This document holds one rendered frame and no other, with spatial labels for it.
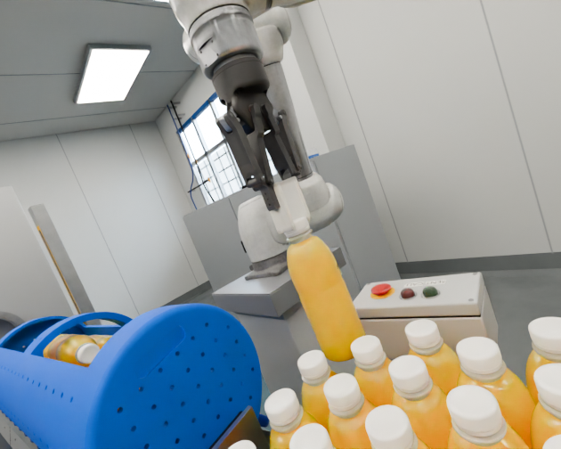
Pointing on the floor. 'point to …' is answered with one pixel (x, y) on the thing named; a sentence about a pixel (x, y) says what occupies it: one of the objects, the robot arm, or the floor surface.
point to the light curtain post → (61, 261)
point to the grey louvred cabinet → (214, 232)
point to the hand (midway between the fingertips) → (287, 205)
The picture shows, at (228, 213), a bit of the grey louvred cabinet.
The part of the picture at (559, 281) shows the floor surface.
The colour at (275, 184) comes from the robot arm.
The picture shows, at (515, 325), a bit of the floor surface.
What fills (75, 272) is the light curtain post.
